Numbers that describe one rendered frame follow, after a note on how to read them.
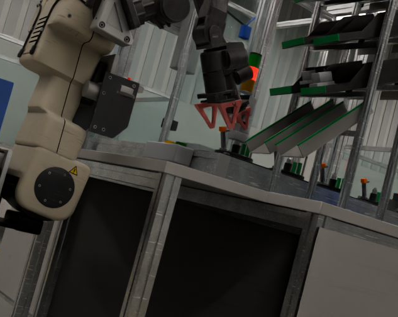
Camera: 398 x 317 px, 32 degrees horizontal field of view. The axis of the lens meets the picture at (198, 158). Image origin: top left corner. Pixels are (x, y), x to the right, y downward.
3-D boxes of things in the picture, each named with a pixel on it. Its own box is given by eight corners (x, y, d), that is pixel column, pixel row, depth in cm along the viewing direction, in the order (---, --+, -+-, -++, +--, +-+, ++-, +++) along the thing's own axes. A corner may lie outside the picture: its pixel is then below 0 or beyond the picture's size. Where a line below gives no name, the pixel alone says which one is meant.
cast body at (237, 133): (234, 138, 240) (239, 119, 241) (227, 138, 244) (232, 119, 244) (252, 144, 245) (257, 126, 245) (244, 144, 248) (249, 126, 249)
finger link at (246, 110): (244, 124, 248) (237, 100, 245) (257, 125, 242) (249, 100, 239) (231, 132, 245) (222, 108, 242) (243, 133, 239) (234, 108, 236)
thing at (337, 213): (319, 213, 165) (322, 201, 165) (71, 161, 290) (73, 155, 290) (597, 299, 243) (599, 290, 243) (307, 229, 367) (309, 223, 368)
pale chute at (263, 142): (270, 154, 210) (264, 141, 209) (250, 153, 222) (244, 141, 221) (338, 111, 219) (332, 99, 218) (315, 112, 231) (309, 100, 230)
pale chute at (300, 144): (304, 158, 197) (297, 144, 196) (280, 156, 209) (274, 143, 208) (374, 112, 207) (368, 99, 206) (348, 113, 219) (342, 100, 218)
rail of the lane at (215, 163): (212, 183, 218) (221, 150, 219) (93, 160, 292) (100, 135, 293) (225, 187, 221) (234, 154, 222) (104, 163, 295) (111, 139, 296)
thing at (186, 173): (163, 172, 167) (166, 160, 167) (50, 152, 245) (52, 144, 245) (368, 233, 201) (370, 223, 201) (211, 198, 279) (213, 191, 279)
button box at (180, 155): (172, 161, 227) (177, 143, 227) (142, 156, 244) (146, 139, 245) (189, 166, 231) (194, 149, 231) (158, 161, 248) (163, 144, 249)
